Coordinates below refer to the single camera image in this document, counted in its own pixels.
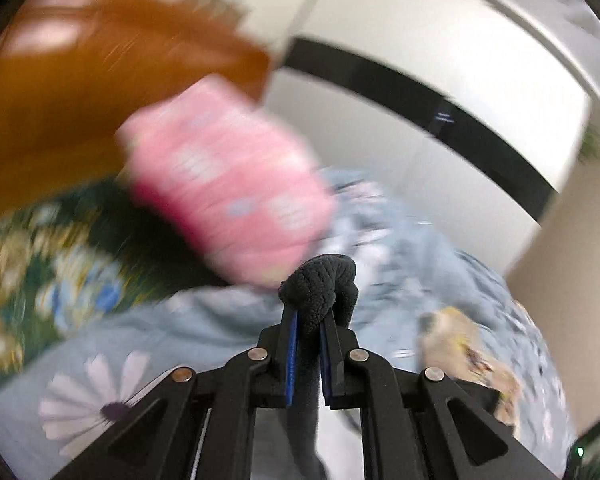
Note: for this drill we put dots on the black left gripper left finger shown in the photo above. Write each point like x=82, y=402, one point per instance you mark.
x=197, y=425

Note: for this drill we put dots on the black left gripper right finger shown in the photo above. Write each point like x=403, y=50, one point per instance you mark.
x=419, y=426

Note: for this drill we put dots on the beige graphic knit sweater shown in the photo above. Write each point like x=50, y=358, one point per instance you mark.
x=449, y=340

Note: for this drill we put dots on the dark green knit garment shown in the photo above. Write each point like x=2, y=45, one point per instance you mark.
x=322, y=285

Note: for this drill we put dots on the light blue floral duvet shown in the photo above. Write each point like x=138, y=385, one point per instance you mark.
x=405, y=268

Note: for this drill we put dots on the dark green floral bedsheet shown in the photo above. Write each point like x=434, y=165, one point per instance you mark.
x=78, y=257

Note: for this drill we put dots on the pink patterned pillow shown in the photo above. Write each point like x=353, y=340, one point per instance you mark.
x=240, y=186

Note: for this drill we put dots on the white wardrobe with black stripe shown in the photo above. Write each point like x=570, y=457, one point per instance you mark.
x=447, y=103

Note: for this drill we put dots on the green potted plant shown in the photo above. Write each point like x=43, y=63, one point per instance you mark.
x=590, y=145

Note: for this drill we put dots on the brown wooden headboard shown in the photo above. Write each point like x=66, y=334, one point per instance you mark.
x=71, y=71

